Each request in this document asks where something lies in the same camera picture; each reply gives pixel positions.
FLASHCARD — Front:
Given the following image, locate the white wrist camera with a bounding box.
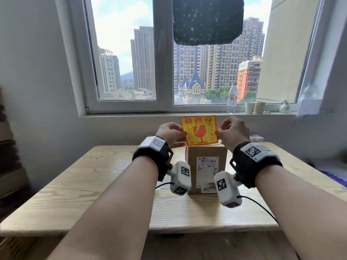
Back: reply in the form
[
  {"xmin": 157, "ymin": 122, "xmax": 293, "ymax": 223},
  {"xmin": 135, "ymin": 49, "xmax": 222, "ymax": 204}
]
[
  {"xmin": 214, "ymin": 171, "xmax": 243, "ymax": 208},
  {"xmin": 166, "ymin": 161, "xmax": 192, "ymax": 196}
]

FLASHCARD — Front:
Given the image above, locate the clear plastic water bottle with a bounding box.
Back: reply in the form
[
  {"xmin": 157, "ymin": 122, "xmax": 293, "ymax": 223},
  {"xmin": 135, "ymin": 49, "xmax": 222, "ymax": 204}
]
[{"xmin": 227, "ymin": 83, "xmax": 239, "ymax": 115}]

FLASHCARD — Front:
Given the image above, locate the person's right hand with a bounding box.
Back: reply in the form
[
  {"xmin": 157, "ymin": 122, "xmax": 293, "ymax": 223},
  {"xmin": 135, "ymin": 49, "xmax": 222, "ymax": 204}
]
[{"xmin": 215, "ymin": 116, "xmax": 250, "ymax": 153}]

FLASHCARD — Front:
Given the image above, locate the black wrist band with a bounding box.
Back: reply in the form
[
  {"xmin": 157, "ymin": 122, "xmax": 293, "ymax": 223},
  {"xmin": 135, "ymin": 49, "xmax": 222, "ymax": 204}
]
[
  {"xmin": 132, "ymin": 136, "xmax": 174, "ymax": 182},
  {"xmin": 230, "ymin": 141, "xmax": 283, "ymax": 189}
]

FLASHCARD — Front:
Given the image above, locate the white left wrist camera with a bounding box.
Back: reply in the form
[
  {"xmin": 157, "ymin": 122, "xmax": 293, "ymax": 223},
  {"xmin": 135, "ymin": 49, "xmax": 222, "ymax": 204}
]
[{"xmin": 166, "ymin": 161, "xmax": 192, "ymax": 196}]

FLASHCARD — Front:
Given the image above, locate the yellow sticker with red print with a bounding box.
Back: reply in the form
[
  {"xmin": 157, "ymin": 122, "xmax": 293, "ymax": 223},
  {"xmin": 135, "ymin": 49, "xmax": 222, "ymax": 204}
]
[{"xmin": 181, "ymin": 115, "xmax": 219, "ymax": 146}]

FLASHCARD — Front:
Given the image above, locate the white window frame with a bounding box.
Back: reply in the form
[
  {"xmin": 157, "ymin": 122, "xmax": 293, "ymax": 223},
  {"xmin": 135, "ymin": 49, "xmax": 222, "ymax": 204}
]
[{"xmin": 55, "ymin": 0, "xmax": 338, "ymax": 117}]

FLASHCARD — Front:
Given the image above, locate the white paper sheet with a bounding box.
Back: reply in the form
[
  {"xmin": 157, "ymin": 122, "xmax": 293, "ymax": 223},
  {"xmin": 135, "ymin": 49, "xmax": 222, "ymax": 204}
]
[{"xmin": 297, "ymin": 99, "xmax": 323, "ymax": 117}]

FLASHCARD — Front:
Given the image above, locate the person's left forearm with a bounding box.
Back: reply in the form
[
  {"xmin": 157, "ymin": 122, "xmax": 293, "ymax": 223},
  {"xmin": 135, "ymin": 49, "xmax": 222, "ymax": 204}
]
[{"xmin": 47, "ymin": 156, "xmax": 159, "ymax": 260}]

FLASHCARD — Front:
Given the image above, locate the blue crate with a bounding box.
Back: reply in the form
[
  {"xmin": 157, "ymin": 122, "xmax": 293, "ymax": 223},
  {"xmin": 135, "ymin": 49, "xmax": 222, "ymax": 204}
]
[{"xmin": 319, "ymin": 170, "xmax": 347, "ymax": 188}]

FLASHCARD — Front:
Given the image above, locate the white shipping label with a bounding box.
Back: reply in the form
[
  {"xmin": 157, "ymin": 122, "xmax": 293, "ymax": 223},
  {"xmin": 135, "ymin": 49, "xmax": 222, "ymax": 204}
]
[{"xmin": 196, "ymin": 156, "xmax": 219, "ymax": 194}]

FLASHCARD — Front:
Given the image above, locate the person's left hand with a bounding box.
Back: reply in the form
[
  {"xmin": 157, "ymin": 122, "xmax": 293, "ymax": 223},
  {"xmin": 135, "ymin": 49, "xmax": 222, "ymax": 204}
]
[{"xmin": 156, "ymin": 122, "xmax": 188, "ymax": 146}]

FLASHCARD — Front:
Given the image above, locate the person's right forearm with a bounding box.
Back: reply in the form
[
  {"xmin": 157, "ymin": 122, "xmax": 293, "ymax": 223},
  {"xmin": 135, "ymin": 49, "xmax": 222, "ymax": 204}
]
[{"xmin": 254, "ymin": 164, "xmax": 347, "ymax": 260}]

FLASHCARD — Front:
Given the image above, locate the black left wrist band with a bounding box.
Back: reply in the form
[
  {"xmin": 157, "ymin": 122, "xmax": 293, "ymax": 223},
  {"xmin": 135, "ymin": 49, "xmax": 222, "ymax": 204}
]
[{"xmin": 132, "ymin": 136, "xmax": 174, "ymax": 182}]

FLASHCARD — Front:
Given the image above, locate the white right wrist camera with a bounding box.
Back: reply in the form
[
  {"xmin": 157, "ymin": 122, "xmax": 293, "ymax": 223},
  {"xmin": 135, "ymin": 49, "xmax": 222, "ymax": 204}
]
[{"xmin": 214, "ymin": 171, "xmax": 243, "ymax": 208}]

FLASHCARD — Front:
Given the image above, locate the dark speckled cloth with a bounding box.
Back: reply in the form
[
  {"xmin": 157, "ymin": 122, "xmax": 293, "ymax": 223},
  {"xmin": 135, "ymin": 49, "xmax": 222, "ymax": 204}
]
[{"xmin": 172, "ymin": 0, "xmax": 245, "ymax": 46}]

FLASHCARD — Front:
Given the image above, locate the large clear plastic bottle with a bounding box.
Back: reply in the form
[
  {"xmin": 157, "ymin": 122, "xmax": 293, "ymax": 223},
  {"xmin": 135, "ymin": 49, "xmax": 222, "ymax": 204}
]
[{"xmin": 298, "ymin": 83, "xmax": 320, "ymax": 104}]

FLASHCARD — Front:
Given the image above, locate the black right camera cable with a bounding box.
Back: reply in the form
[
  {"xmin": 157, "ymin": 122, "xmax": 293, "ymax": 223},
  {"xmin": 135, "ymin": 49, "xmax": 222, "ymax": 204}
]
[{"xmin": 236, "ymin": 195, "xmax": 301, "ymax": 260}]

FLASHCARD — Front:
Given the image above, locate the brown cardboard box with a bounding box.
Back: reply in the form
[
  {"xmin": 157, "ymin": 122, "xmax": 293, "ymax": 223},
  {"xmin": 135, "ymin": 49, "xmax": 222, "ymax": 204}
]
[{"xmin": 185, "ymin": 144, "xmax": 228, "ymax": 195}]

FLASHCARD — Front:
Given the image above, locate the black right wrist band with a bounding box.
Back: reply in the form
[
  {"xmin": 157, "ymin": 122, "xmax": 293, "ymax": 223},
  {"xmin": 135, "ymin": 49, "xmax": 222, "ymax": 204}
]
[{"xmin": 230, "ymin": 141, "xmax": 283, "ymax": 189}]

